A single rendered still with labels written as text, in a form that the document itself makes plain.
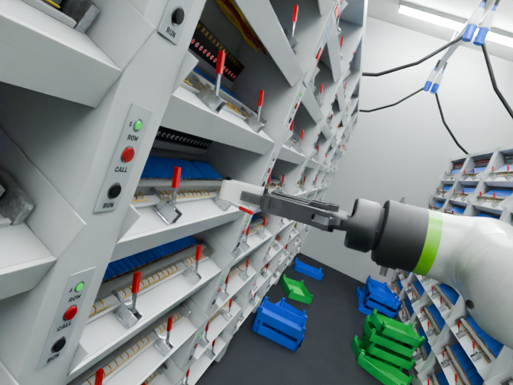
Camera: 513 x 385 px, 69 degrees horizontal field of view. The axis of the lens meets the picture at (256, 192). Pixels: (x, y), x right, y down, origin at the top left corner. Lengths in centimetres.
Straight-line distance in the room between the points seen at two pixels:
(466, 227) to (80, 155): 46
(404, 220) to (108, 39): 41
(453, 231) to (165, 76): 40
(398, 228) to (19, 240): 44
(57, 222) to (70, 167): 6
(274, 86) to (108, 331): 73
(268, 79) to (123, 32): 72
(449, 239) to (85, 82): 45
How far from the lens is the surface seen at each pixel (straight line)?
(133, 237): 54
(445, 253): 54
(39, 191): 43
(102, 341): 67
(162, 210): 63
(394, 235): 52
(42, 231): 44
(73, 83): 36
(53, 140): 43
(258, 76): 108
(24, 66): 33
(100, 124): 39
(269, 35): 74
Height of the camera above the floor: 109
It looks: 8 degrees down
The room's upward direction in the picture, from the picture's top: 23 degrees clockwise
